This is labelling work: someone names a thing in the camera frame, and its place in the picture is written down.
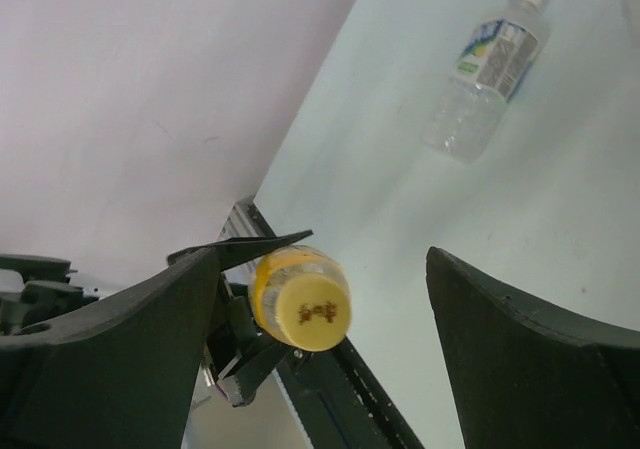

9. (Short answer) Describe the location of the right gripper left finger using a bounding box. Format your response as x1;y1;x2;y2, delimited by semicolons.
1;249;220;448

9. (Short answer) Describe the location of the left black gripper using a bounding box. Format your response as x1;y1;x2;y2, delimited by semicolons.
167;230;313;407

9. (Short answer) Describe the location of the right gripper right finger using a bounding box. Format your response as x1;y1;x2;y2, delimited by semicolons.
426;247;639;448

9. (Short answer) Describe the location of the yellow honey pomelo bottle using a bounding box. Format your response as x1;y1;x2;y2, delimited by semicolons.
248;245;352;352

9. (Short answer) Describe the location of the white cap clear bottle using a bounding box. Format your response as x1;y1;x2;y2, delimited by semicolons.
424;0;550;163

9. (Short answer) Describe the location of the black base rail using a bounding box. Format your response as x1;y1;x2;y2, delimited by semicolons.
239;196;426;449

